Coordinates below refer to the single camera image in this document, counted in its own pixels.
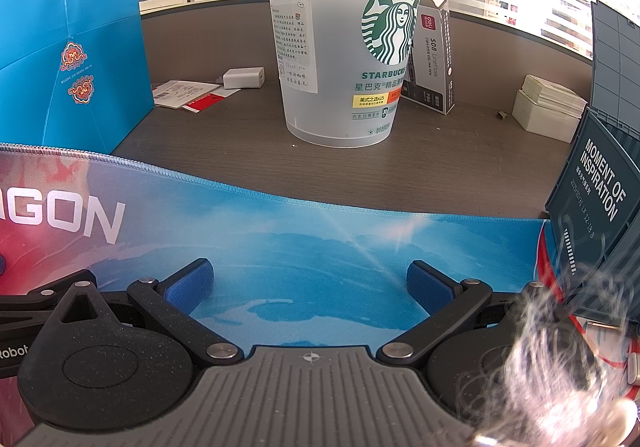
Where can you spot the blue paper bag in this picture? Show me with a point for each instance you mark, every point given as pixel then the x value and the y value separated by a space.
pixel 75 102

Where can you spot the printed blue desk mat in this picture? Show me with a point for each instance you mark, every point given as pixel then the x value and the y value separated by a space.
pixel 300 247

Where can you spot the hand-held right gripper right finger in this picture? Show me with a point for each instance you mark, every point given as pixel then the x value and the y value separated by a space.
pixel 430 284

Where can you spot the grey fluffy fur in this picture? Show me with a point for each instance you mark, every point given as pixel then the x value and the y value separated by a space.
pixel 540 367

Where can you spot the teal container storage box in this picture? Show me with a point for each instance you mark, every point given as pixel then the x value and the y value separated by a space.
pixel 600 187

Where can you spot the white charger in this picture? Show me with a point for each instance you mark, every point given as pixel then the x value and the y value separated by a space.
pixel 243 78

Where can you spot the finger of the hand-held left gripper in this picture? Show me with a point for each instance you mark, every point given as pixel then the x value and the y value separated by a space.
pixel 30 299

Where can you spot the large translucent plastic cup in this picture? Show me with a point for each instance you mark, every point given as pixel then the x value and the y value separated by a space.
pixel 325 77

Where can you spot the stack of white cards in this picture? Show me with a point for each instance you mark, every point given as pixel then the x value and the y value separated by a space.
pixel 555 94

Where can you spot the white cardboard box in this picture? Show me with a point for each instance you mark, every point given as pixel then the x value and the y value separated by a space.
pixel 540 122

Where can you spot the grey and white pen box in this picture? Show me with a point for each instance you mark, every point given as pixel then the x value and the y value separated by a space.
pixel 435 72

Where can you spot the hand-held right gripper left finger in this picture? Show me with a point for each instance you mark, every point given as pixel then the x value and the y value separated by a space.
pixel 190 284

